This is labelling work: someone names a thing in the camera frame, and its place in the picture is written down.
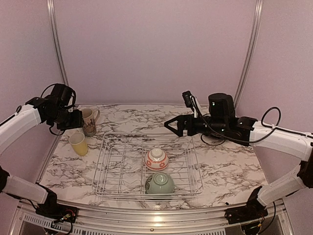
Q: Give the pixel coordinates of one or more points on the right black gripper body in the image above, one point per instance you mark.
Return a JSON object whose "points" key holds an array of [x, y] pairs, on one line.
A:
{"points": [[193, 129]]}

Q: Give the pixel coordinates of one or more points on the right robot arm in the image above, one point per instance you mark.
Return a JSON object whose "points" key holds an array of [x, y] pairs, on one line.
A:
{"points": [[248, 131]]}

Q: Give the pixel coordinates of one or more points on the white wire dish rack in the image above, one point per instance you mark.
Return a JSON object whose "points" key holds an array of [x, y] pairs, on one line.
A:
{"points": [[120, 171]]}

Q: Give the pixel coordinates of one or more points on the white red patterned teacup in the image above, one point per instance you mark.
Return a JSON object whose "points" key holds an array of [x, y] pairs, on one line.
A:
{"points": [[156, 159]]}

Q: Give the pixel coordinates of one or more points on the yellow ceramic cup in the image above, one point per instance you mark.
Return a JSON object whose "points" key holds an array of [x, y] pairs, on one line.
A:
{"points": [[78, 143]]}

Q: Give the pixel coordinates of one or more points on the aluminium frame post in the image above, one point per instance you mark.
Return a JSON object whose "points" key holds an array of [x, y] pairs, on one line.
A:
{"points": [[250, 51], [56, 40]]}

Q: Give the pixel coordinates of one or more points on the left aluminium frame post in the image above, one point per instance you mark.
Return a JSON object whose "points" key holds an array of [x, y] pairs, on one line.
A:
{"points": [[56, 40]]}

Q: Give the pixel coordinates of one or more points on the aluminium front table rail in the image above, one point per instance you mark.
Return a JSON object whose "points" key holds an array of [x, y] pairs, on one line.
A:
{"points": [[97, 220]]}

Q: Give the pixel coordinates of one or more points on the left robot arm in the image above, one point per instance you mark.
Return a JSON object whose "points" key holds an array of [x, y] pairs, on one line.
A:
{"points": [[56, 109]]}

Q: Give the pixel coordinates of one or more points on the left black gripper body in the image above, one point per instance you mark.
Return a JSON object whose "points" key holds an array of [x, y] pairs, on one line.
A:
{"points": [[63, 120]]}

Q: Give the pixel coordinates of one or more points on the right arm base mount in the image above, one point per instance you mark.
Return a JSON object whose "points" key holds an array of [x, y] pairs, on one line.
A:
{"points": [[253, 209]]}

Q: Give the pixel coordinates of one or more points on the pale green ceramic bowl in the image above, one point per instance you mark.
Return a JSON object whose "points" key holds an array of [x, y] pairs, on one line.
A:
{"points": [[159, 183]]}

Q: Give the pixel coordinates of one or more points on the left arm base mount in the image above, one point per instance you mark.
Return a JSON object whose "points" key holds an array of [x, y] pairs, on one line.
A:
{"points": [[50, 208]]}

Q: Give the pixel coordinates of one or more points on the tall shell patterned mug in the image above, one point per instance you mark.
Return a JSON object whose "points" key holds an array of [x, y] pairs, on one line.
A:
{"points": [[90, 117]]}

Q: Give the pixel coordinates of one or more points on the right aluminium frame post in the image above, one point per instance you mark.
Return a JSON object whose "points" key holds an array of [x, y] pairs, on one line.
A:
{"points": [[250, 51]]}

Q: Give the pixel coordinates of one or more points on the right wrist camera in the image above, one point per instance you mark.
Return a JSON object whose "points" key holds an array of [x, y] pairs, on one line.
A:
{"points": [[192, 103]]}

